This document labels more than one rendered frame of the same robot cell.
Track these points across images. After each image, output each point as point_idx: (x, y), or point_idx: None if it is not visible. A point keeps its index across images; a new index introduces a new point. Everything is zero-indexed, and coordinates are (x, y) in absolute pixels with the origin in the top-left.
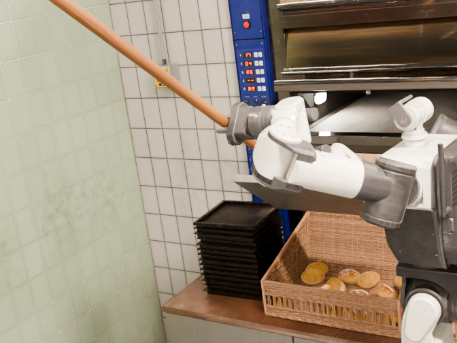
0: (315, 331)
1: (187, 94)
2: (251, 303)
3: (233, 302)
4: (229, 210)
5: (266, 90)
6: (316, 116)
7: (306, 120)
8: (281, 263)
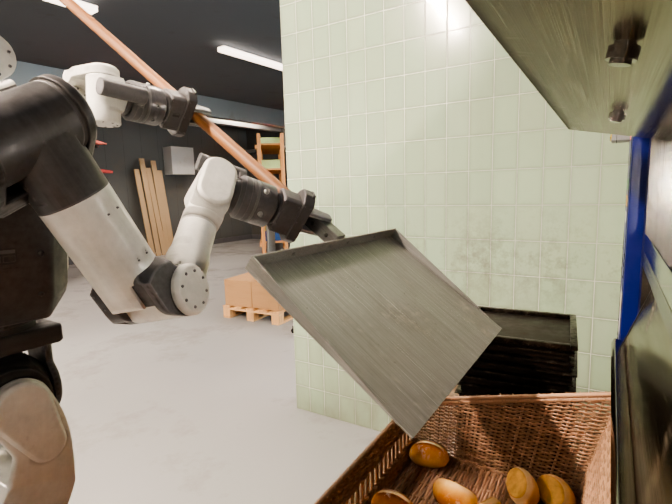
0: (355, 495)
1: (143, 74)
2: (449, 439)
3: (453, 425)
4: (538, 322)
5: (631, 136)
6: (100, 88)
7: (88, 92)
8: (476, 415)
